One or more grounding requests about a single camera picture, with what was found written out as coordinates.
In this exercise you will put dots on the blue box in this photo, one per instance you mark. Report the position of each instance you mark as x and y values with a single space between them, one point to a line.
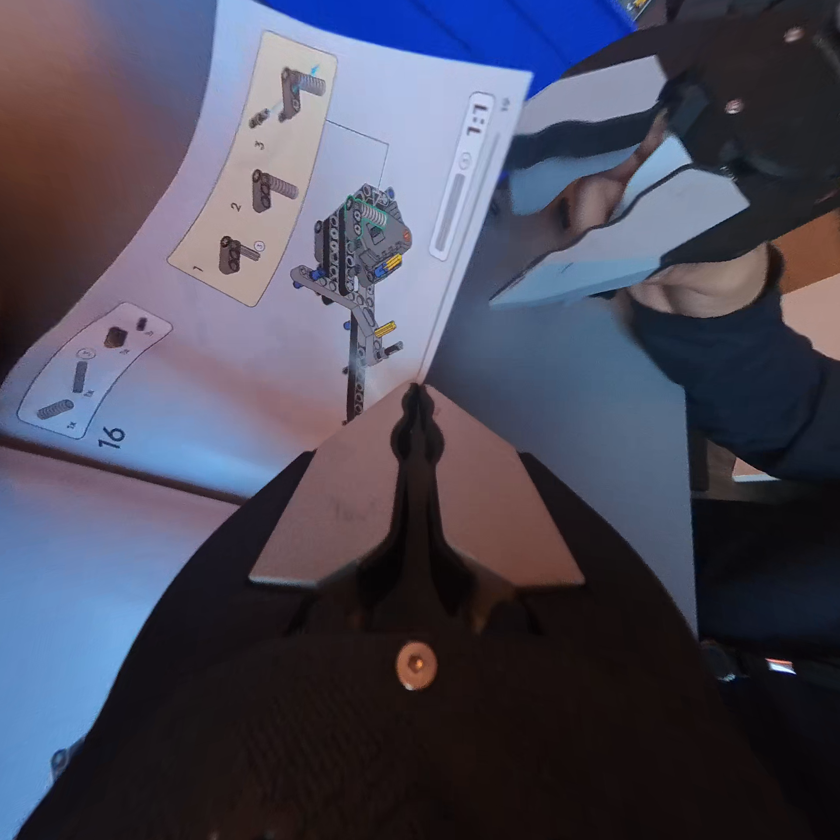
459 26

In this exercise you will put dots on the person's right hand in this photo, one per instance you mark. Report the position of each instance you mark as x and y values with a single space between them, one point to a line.
715 289

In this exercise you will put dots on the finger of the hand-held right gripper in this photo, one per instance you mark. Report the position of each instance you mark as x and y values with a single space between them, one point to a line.
630 256
590 92

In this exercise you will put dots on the lego instruction booklet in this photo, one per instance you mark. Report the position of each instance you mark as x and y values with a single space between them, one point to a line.
216 367

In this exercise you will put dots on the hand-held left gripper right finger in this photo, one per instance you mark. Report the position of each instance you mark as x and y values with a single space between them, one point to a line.
505 512

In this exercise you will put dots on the person's right forearm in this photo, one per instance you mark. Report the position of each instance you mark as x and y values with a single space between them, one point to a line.
735 380

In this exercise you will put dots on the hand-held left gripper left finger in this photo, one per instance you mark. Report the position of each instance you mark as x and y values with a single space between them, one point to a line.
328 512

